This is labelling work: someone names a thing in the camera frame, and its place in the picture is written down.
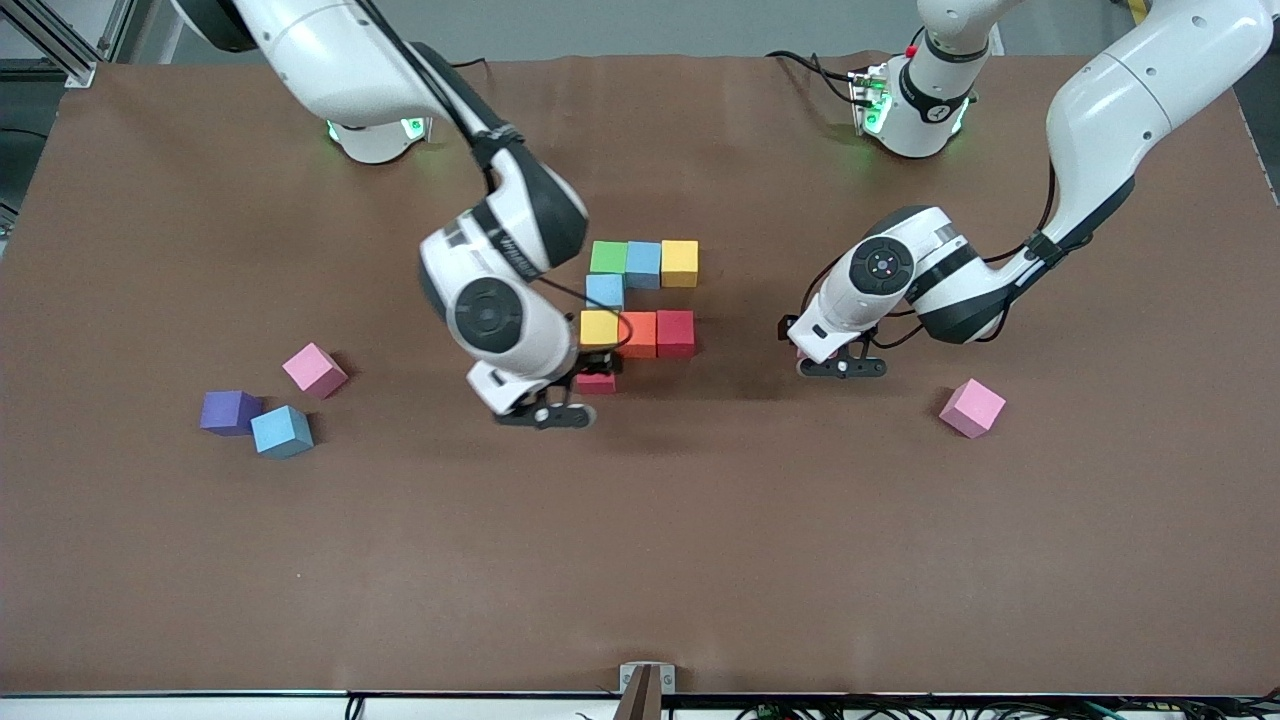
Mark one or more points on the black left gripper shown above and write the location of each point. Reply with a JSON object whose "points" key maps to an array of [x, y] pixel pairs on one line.
{"points": [[782, 328]]}

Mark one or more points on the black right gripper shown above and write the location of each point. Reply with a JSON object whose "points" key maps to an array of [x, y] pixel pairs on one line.
{"points": [[591, 366]]}

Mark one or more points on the red foam cube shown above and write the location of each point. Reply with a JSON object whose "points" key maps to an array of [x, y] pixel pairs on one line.
{"points": [[676, 334], [596, 383]]}

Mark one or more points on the yellow foam cube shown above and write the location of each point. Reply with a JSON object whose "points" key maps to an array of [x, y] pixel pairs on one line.
{"points": [[680, 264], [600, 328]]}

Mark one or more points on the orange foam cube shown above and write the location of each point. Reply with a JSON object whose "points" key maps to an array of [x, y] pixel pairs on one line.
{"points": [[638, 335]]}

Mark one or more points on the blue foam cube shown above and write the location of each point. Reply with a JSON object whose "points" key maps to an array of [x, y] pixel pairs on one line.
{"points": [[280, 431], [644, 266], [606, 291]]}

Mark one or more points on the green foam cube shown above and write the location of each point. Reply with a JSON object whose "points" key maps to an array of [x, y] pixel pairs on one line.
{"points": [[608, 258]]}

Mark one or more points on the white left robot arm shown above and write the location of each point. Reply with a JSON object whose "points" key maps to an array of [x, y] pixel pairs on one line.
{"points": [[1120, 110]]}

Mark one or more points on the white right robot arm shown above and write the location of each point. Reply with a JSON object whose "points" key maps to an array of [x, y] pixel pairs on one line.
{"points": [[350, 70]]}

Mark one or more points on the brown table cover sheet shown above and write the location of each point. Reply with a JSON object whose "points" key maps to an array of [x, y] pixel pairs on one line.
{"points": [[640, 560]]}

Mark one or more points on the purple foam cube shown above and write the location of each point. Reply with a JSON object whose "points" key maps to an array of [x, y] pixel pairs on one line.
{"points": [[230, 412]]}

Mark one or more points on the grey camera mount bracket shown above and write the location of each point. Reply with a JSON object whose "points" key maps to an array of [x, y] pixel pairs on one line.
{"points": [[645, 700]]}

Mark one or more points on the white table front rail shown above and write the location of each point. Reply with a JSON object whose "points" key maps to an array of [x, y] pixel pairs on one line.
{"points": [[150, 708]]}

